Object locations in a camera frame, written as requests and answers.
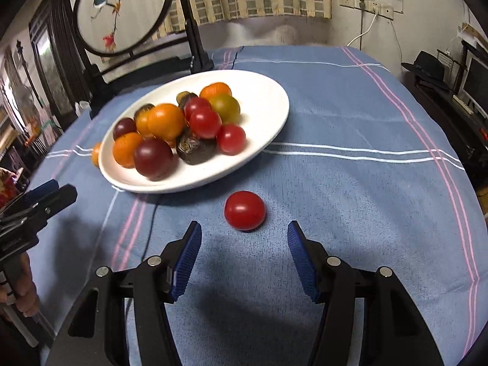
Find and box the dark framed picture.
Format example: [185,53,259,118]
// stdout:
[29,0,90,131]

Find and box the white power cable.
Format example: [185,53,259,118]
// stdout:
[346,1,381,48]

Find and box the white round plate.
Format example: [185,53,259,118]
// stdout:
[98,69,290,194]

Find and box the round embroidered screen stand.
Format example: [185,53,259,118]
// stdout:
[68,0,214,95]

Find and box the person's left hand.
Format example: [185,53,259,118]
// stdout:
[14,252,40,317]

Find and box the green yellow tomato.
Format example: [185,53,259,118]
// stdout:
[209,93,241,124]

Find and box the large orange tangerine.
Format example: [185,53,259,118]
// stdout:
[147,103,186,141]

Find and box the brown chestnut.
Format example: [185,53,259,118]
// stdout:
[176,130,217,165]
[176,91,198,110]

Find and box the yellow orange tomato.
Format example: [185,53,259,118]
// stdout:
[134,103,154,138]

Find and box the computer monitor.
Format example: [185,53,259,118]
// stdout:
[459,50,488,120]

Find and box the blue striped tablecloth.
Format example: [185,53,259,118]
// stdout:
[30,47,487,365]

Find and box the red cherry tomato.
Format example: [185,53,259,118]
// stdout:
[224,191,266,231]
[189,107,222,139]
[216,123,246,155]

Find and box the wall power strip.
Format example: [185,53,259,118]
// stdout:
[338,0,395,20]

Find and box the dark red plum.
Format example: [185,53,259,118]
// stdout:
[133,138,174,180]

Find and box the white plastic bag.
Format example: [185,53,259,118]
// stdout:
[74,101,91,117]

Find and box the orange fruit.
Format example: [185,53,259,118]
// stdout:
[112,132,143,169]

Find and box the black hat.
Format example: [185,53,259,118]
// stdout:
[401,50,447,88]

